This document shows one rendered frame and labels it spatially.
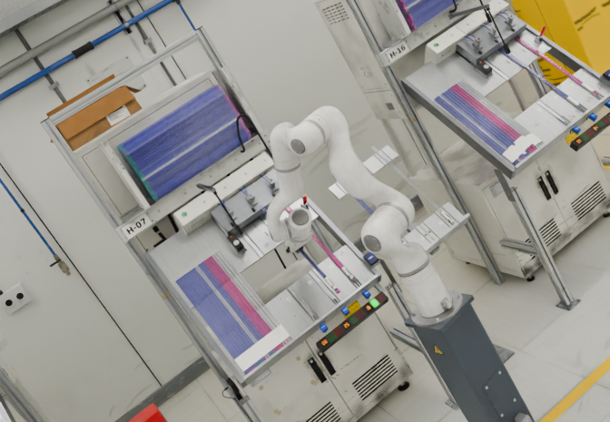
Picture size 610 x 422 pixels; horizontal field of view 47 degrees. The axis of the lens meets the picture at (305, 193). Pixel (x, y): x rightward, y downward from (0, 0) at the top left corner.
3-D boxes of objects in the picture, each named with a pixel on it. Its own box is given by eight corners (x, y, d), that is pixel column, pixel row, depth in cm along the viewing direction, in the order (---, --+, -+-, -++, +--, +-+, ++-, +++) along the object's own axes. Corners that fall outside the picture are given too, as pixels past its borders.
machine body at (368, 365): (419, 383, 333) (358, 279, 316) (303, 482, 314) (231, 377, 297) (358, 344, 393) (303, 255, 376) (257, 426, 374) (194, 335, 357)
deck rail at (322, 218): (381, 280, 289) (381, 274, 284) (378, 283, 289) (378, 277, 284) (277, 170, 321) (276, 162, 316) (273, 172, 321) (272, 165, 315)
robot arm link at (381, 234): (435, 253, 237) (403, 194, 231) (411, 287, 225) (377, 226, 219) (407, 257, 246) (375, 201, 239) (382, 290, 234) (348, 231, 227)
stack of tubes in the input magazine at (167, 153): (253, 136, 307) (221, 83, 300) (155, 202, 293) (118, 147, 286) (245, 136, 319) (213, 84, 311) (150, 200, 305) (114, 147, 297)
